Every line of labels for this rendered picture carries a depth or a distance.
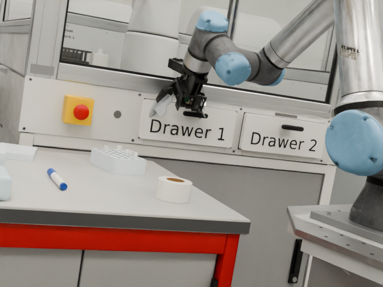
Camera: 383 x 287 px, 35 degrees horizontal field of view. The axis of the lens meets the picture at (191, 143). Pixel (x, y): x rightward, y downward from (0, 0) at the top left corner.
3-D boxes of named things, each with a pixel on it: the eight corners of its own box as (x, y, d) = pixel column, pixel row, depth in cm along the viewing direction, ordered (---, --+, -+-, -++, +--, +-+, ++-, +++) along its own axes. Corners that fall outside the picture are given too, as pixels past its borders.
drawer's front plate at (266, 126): (321, 158, 192) (328, 124, 190) (240, 150, 180) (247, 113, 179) (318, 157, 193) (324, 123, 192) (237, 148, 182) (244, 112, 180)
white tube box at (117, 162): (144, 175, 145) (146, 159, 145) (114, 174, 140) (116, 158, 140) (118, 164, 155) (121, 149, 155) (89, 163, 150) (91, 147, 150)
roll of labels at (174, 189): (176, 195, 129) (180, 176, 129) (195, 203, 123) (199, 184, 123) (149, 194, 125) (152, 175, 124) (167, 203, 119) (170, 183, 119)
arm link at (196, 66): (184, 42, 155) (212, 44, 159) (179, 56, 158) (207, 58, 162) (191, 61, 151) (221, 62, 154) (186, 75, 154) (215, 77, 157)
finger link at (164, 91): (153, 99, 163) (178, 80, 161) (152, 95, 164) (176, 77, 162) (163, 108, 167) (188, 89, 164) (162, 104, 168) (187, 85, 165)
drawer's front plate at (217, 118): (231, 148, 180) (237, 111, 178) (138, 138, 168) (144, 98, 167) (228, 147, 181) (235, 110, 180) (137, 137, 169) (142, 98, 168)
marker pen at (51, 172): (67, 191, 116) (68, 183, 116) (58, 191, 115) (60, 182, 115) (53, 175, 128) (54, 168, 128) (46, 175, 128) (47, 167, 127)
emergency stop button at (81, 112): (88, 121, 155) (90, 106, 155) (73, 119, 153) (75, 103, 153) (85, 119, 158) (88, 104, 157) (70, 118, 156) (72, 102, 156)
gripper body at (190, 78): (175, 112, 161) (188, 77, 153) (167, 91, 166) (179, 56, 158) (201, 113, 164) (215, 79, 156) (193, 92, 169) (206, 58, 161)
